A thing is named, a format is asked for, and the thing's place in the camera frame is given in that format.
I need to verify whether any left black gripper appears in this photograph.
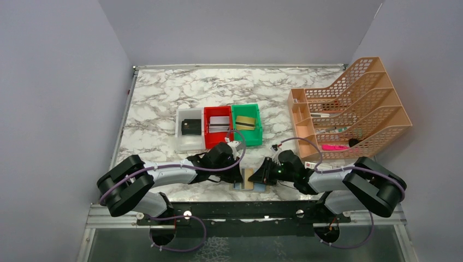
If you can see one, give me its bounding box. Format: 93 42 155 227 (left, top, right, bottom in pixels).
211 156 244 184

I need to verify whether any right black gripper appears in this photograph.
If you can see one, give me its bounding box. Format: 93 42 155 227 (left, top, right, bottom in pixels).
248 157 296 186

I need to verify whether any beige card holder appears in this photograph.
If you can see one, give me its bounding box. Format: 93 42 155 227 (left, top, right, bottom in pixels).
229 168 270 194

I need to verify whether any red plastic bin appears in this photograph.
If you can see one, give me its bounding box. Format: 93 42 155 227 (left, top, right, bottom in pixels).
204 105 233 149

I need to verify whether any green plastic bin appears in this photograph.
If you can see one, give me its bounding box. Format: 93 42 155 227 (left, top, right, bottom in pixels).
231 104 263 146

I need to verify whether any white plastic bin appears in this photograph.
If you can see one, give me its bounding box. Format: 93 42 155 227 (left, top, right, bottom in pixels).
175 108 205 152

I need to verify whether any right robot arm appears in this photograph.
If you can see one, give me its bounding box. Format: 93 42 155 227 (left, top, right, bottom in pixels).
248 150 407 222

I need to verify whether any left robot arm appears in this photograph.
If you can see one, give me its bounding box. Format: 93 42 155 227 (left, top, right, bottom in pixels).
97 141 246 224

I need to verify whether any white card stack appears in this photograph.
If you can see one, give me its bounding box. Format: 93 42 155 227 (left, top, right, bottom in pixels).
208 116 230 133

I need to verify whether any black credit card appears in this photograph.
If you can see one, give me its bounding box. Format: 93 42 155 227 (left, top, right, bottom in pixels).
181 118 203 135

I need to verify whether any small white red box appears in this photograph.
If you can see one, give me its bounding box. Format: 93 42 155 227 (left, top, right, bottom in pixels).
305 162 334 171

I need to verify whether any pink highlighter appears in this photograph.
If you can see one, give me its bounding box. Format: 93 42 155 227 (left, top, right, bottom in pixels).
322 144 350 151

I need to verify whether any green white pen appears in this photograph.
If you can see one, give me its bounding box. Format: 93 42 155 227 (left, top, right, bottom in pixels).
327 127 348 133

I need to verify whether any orange mesh file organizer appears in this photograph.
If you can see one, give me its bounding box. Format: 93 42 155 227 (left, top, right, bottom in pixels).
287 57 412 161

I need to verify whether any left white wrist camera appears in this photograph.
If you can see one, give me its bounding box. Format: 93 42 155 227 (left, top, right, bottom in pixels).
227 140 243 152

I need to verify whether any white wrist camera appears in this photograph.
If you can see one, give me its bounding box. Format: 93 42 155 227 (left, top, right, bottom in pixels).
271 144 282 152
227 140 243 152

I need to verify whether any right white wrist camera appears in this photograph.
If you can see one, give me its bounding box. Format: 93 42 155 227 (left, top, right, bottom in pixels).
271 144 282 152

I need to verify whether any black mounting rail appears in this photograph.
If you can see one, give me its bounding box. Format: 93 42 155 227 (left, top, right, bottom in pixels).
135 200 350 246

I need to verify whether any aluminium frame rail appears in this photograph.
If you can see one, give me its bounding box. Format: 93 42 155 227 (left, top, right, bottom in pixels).
85 205 407 229

